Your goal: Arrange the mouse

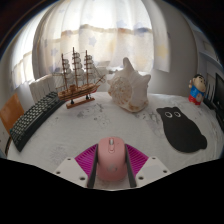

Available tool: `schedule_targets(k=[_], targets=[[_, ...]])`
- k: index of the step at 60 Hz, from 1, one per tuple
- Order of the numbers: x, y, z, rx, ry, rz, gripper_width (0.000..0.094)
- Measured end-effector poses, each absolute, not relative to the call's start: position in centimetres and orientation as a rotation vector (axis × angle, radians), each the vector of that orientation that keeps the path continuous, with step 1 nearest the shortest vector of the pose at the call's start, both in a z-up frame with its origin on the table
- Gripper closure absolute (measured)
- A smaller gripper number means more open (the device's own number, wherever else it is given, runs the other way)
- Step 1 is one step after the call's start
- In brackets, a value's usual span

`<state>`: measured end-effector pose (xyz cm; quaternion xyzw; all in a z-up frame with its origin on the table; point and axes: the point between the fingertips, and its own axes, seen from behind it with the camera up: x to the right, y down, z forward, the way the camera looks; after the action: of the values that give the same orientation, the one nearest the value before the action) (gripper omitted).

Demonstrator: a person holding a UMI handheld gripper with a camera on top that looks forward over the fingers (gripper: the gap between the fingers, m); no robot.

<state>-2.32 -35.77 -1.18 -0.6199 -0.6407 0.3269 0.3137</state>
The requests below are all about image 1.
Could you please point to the black cat-shaped mouse pad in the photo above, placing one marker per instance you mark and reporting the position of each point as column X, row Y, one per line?
column 181, row 130

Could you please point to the wooden model sailing ship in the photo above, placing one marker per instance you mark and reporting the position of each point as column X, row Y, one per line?
column 78, row 91

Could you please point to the pink computer mouse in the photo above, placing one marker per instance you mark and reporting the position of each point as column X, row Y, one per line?
column 111, row 160

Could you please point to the black router with antennas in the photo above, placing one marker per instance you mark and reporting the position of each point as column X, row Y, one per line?
column 210, row 96

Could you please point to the large white conch shell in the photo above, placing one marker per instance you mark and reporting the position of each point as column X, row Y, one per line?
column 130, row 88

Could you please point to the white radiator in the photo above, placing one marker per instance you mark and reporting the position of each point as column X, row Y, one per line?
column 41, row 88

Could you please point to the orange wooden chair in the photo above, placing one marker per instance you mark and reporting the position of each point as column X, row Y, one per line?
column 10, row 111

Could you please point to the white wall shelf unit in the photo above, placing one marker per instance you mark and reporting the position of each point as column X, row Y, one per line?
column 213, row 50

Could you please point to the cartoon boy figurine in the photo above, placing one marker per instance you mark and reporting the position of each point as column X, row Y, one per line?
column 197, row 90

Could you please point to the white printed tablecloth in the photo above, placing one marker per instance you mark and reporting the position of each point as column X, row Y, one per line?
column 83, row 133

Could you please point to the black computer monitor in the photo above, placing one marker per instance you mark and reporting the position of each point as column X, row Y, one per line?
column 220, row 100

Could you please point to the sheer white star-print curtain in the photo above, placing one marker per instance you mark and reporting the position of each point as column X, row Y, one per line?
column 100, row 36

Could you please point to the black mechanical keyboard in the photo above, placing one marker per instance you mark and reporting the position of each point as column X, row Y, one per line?
column 31, row 118

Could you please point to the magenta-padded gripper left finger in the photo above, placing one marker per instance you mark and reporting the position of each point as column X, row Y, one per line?
column 85, row 161

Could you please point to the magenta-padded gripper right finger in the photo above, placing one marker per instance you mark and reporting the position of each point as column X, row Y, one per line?
column 138, row 161

